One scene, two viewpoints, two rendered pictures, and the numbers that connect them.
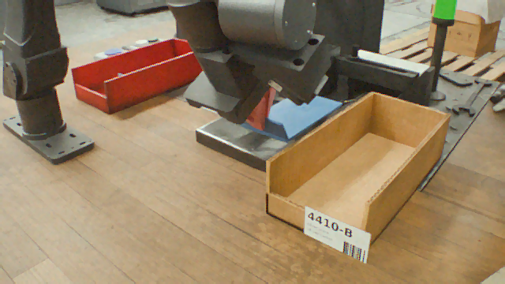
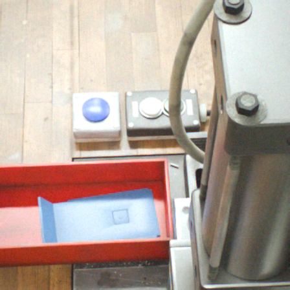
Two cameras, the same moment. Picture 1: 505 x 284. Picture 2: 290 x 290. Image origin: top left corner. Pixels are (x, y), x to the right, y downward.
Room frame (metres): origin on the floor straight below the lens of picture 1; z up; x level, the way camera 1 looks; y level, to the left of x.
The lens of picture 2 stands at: (0.52, -0.18, 1.86)
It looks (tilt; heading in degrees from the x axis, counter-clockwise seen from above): 58 degrees down; 48
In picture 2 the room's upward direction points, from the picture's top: straight up
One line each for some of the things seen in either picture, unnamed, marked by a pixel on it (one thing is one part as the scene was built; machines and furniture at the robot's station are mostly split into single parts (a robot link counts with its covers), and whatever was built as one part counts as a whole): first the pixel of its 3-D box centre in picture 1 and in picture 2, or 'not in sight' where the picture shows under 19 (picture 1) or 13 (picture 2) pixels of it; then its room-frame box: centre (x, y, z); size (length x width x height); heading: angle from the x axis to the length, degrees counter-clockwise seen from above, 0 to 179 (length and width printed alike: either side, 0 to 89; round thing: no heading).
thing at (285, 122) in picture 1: (292, 106); not in sight; (0.50, -0.04, 0.97); 0.15 x 0.07 x 0.03; 143
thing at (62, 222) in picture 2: not in sight; (99, 216); (0.79, 0.20, 0.92); 0.15 x 0.07 x 0.03; 147
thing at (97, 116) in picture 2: (113, 54); (96, 111); (0.90, 0.32, 0.93); 0.04 x 0.04 x 0.02
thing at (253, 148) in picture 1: (274, 132); not in sight; (0.55, -0.02, 0.91); 0.17 x 0.16 x 0.02; 51
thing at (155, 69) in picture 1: (145, 71); (75, 211); (0.77, 0.22, 0.93); 0.25 x 0.12 x 0.06; 141
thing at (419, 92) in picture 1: (409, 90); not in sight; (0.64, -0.25, 0.95); 0.06 x 0.03 x 0.09; 51
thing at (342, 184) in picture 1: (370, 163); not in sight; (0.43, -0.14, 0.93); 0.25 x 0.13 x 0.08; 141
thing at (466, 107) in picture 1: (474, 95); not in sight; (0.72, -0.42, 0.90); 0.22 x 0.05 x 0.01; 141
